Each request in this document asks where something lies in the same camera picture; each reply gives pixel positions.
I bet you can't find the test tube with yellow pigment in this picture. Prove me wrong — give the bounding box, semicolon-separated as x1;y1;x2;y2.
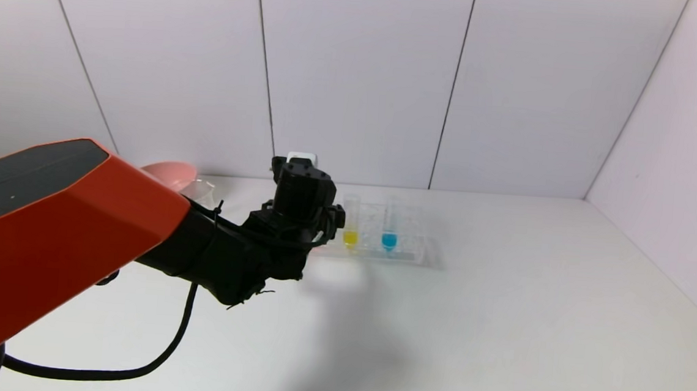
341;193;363;250

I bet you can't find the test tube with blue pigment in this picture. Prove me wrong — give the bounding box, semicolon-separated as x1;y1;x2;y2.
381;195;403;253

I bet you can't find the clear acrylic test tube rack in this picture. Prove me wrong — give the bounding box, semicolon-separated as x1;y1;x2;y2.
310;197;432;267

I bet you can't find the clear glass beaker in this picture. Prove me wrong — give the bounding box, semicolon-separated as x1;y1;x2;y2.
179;177;219;209

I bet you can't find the pink bowl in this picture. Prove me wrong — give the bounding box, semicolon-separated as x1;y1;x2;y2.
140;158;199;195

